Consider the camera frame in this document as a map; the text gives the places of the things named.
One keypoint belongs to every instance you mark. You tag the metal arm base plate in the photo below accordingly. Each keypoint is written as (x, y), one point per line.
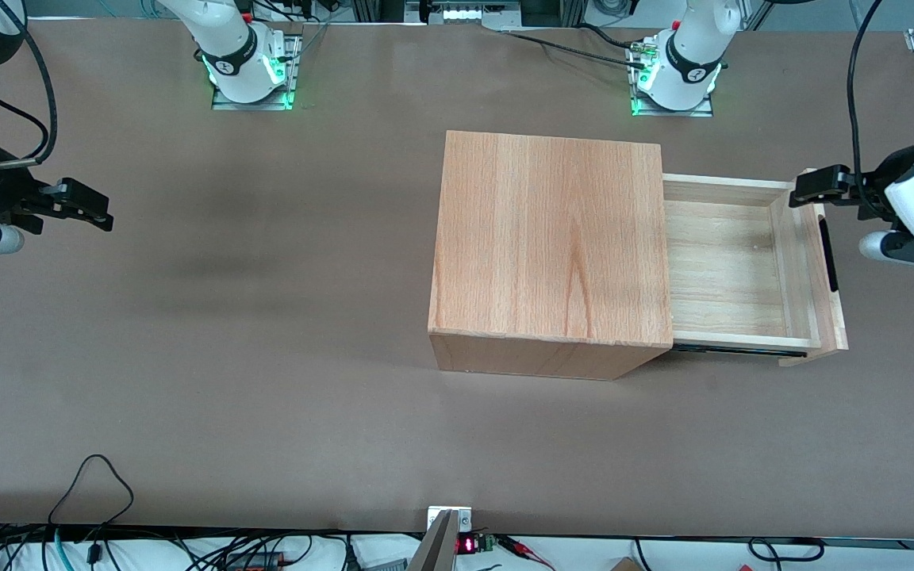
(699, 111)
(223, 101)

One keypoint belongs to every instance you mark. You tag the small green circuit board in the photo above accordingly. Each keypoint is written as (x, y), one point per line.
(485, 543)

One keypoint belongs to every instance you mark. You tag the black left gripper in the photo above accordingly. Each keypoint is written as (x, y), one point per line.
(879, 183)

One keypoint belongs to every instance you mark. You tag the tan wedge-shaped mount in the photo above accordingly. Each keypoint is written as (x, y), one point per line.
(437, 547)

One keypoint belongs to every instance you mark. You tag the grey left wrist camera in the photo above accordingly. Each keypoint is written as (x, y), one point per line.
(881, 246)

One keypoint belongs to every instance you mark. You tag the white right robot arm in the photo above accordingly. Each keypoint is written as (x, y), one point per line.
(235, 55)

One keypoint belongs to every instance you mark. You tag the white metal bracket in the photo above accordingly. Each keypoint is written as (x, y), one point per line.
(465, 517)

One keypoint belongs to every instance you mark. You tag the red and black clip leads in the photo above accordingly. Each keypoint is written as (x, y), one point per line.
(524, 549)

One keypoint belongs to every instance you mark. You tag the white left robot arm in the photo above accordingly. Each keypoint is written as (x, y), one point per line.
(687, 63)

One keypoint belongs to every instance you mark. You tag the orange and black device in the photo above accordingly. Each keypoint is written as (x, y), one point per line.
(255, 561)

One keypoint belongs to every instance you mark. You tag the light wooden drawer cabinet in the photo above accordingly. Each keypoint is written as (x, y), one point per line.
(544, 238)

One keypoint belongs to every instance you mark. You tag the light wooden drawer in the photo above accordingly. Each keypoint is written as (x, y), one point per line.
(727, 270)

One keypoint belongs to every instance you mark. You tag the white power strip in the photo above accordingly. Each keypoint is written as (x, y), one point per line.
(463, 11)

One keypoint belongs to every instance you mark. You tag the brown cardboard piece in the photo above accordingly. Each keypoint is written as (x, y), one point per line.
(624, 565)

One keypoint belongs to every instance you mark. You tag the red LED display module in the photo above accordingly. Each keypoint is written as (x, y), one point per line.
(465, 546)

